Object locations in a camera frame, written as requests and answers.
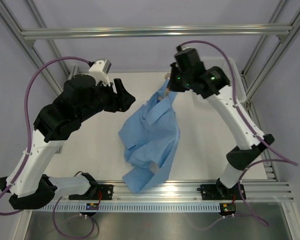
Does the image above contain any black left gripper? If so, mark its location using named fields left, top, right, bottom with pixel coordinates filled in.
left=77, top=78, right=135, bottom=123

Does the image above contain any blue button-up shirt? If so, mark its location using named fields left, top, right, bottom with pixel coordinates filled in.
left=118, top=81, right=180, bottom=193

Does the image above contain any beige wooden clothes hanger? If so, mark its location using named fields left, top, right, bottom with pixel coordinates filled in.
left=149, top=72, right=172, bottom=173

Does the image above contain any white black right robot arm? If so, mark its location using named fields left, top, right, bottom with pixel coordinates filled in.
left=168, top=46, right=275, bottom=199

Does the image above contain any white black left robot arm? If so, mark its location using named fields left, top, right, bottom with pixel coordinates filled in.
left=0, top=74, right=136, bottom=211

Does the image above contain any aluminium top crossbar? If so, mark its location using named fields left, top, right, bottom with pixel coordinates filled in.
left=20, top=23, right=293, bottom=40

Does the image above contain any white perforated plastic basket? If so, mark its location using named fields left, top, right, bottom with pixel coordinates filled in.
left=193, top=57, right=247, bottom=107

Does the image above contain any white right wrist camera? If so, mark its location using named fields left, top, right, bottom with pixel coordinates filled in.
left=174, top=45, right=198, bottom=57

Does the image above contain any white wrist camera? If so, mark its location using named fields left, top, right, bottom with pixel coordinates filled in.
left=174, top=45, right=198, bottom=57
left=88, top=58, right=112, bottom=86

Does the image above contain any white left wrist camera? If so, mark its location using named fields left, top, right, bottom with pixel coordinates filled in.
left=88, top=58, right=112, bottom=86

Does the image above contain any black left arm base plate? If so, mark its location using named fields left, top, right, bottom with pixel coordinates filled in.
left=68, top=183, right=114, bottom=201

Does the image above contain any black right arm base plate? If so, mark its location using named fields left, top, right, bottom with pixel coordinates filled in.
left=196, top=183, right=247, bottom=201

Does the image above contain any white slotted cable duct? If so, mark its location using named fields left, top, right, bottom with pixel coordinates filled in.
left=38, top=202, right=221, bottom=213

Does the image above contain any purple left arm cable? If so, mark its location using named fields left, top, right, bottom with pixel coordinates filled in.
left=0, top=55, right=101, bottom=237

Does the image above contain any aluminium right frame strut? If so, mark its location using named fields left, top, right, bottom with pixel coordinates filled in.
left=241, top=0, right=300, bottom=103

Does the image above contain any aluminium frame strut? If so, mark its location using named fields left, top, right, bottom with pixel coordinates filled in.
left=241, top=0, right=300, bottom=103
left=0, top=0, right=72, bottom=95

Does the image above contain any aluminium front rail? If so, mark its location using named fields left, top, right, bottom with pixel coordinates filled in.
left=99, top=181, right=294, bottom=203

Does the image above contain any aluminium left frame strut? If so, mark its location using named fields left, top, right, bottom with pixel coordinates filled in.
left=0, top=0, right=72, bottom=95

